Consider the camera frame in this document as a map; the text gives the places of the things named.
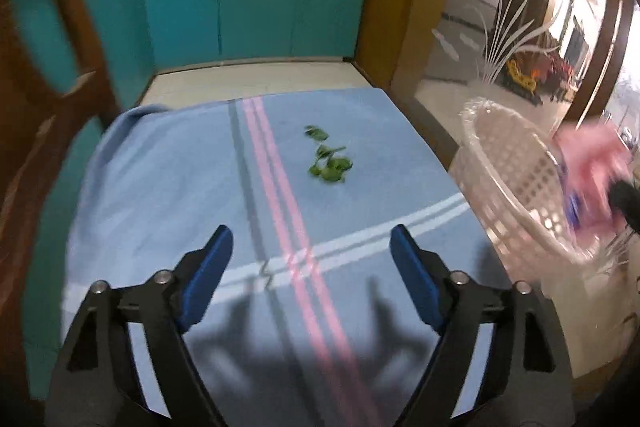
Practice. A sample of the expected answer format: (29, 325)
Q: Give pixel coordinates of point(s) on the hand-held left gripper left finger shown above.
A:
(207, 277)

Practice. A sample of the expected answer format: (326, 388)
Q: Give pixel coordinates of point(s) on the pink cloth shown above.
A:
(595, 162)

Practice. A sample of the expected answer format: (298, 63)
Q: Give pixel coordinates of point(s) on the yellow toy vehicle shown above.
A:
(522, 74)

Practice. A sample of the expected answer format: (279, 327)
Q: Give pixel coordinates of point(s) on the pale pink plastic basket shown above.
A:
(515, 172)

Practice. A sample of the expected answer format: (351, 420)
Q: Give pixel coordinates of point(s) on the carved wooden chair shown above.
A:
(95, 92)

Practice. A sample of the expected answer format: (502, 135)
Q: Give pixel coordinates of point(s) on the wooden door frame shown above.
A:
(385, 7)

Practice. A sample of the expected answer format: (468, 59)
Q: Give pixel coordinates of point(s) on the red toy vehicle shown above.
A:
(560, 77)

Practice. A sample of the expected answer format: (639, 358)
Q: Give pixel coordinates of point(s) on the teal kitchen cabinets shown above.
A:
(250, 7)

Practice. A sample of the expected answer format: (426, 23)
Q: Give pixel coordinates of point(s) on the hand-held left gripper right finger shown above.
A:
(415, 277)

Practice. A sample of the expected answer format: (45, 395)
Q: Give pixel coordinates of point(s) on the green vegetable leaves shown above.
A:
(327, 164)

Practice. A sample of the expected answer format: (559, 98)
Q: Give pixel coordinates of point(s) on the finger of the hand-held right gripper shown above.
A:
(622, 202)

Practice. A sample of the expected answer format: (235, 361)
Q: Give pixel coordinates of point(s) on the etched glass door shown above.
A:
(500, 7)

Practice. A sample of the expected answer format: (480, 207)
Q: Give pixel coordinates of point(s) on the blue striped blanket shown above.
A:
(175, 182)

